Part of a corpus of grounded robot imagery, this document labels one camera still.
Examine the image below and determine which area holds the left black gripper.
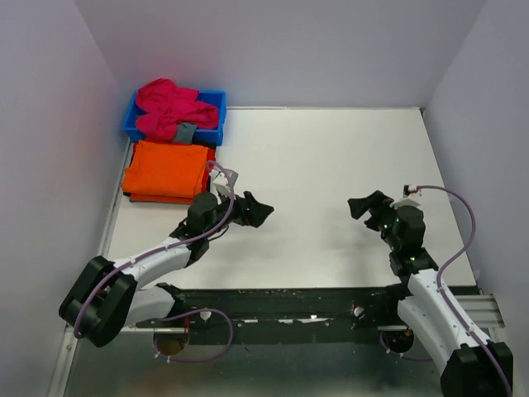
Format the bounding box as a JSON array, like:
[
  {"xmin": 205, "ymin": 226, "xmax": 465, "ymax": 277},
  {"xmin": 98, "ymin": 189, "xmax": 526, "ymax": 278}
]
[{"xmin": 205, "ymin": 187, "xmax": 274, "ymax": 239}]

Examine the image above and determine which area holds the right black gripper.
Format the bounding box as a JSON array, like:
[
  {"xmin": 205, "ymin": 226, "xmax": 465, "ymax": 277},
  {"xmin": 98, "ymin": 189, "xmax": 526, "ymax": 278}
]
[{"xmin": 349, "ymin": 189, "xmax": 401, "ymax": 251}]

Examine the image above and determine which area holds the magenta t shirt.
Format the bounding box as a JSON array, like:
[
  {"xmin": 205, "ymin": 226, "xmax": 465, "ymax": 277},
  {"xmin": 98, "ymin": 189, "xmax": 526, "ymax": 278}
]
[{"xmin": 135, "ymin": 79, "xmax": 219, "ymax": 141}]

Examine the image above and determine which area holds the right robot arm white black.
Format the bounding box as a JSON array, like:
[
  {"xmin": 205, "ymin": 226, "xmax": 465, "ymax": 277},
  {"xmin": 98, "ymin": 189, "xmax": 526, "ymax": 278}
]
[{"xmin": 348, "ymin": 185, "xmax": 513, "ymax": 396}]

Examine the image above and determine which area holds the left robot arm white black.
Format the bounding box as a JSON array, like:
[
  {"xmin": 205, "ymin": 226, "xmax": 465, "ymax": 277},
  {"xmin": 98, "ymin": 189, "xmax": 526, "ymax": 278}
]
[{"xmin": 59, "ymin": 191, "xmax": 274, "ymax": 347}]

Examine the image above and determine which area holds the blue plastic bin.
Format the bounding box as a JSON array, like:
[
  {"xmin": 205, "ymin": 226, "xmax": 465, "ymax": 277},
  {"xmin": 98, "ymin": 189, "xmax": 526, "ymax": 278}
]
[{"xmin": 122, "ymin": 88, "xmax": 227, "ymax": 146}]

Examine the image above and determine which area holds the grey t shirt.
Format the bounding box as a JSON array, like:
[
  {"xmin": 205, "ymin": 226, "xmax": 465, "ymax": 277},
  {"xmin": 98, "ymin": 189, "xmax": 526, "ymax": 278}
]
[{"xmin": 171, "ymin": 122, "xmax": 198, "ymax": 145}]

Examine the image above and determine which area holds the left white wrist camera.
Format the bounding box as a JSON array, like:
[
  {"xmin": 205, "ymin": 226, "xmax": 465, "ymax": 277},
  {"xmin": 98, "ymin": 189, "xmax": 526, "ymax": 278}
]
[{"xmin": 210, "ymin": 169, "xmax": 239, "ymax": 199}]

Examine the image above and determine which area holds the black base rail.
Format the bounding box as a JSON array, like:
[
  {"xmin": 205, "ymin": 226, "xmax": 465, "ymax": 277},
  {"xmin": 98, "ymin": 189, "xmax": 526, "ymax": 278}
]
[{"xmin": 136, "ymin": 285, "xmax": 418, "ymax": 351}]

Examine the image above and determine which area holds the aluminium extrusion frame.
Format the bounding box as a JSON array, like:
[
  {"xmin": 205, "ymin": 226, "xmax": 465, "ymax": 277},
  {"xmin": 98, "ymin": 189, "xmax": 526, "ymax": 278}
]
[{"xmin": 61, "ymin": 285, "xmax": 506, "ymax": 336}]

